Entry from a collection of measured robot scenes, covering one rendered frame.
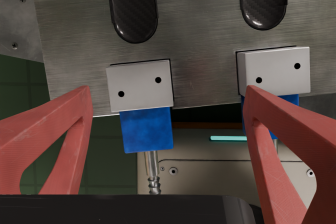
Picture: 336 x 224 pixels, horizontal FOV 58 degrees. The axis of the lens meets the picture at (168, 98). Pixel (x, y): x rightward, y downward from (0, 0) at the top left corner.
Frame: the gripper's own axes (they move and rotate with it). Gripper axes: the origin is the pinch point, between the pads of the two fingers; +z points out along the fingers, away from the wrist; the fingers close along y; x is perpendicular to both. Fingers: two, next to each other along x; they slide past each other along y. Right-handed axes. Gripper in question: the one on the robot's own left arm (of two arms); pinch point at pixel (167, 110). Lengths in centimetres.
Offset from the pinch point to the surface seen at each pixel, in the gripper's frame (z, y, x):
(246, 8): 15.6, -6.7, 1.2
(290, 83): 10.1, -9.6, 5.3
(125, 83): 10.1, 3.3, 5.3
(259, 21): 15.0, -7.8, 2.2
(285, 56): 11.0, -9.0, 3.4
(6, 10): 20.4, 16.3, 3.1
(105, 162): 71, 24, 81
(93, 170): 69, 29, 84
